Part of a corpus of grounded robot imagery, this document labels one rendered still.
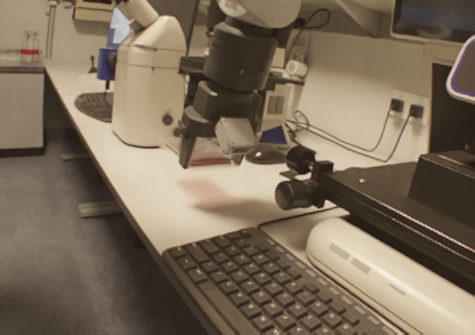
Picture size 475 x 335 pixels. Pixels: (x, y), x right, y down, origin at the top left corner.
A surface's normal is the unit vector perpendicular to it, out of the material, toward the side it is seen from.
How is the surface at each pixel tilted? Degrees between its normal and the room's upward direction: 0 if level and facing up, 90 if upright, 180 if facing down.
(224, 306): 5
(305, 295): 5
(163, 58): 90
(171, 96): 90
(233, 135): 42
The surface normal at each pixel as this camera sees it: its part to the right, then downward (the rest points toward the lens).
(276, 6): 0.51, 0.51
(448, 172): -0.82, 0.04
